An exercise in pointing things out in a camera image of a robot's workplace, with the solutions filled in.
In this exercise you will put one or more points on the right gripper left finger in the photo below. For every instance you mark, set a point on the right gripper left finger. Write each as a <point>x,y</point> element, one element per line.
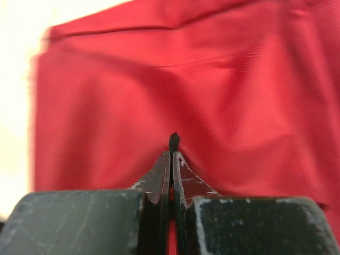
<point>125,221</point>

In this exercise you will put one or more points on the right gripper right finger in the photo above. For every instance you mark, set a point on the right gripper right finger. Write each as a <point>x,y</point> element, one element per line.
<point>210,223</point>

